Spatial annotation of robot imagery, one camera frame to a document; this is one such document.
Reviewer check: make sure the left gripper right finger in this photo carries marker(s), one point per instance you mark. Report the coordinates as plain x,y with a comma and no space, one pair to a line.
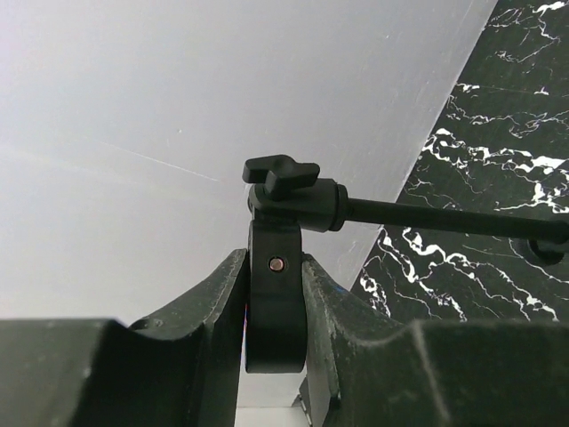
365,369

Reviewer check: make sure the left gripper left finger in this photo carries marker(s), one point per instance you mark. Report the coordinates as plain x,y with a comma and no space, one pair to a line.
178,366

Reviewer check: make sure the black tripod mic stand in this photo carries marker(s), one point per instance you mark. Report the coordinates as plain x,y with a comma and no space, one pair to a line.
287,197

